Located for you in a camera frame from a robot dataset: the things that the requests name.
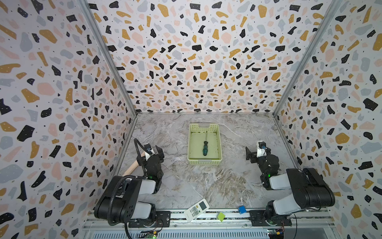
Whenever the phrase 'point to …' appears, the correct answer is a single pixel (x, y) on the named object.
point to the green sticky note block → (221, 216)
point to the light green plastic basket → (197, 136)
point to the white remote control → (194, 211)
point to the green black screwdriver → (205, 149)
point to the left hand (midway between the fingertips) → (149, 149)
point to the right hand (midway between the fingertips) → (256, 146)
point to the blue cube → (242, 209)
